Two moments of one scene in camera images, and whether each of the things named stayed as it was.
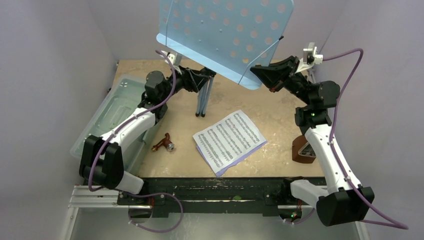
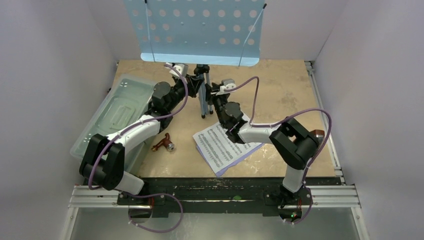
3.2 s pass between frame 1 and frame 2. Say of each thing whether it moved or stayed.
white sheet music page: stayed
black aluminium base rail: stayed
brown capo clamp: stayed
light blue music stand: moved
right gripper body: moved
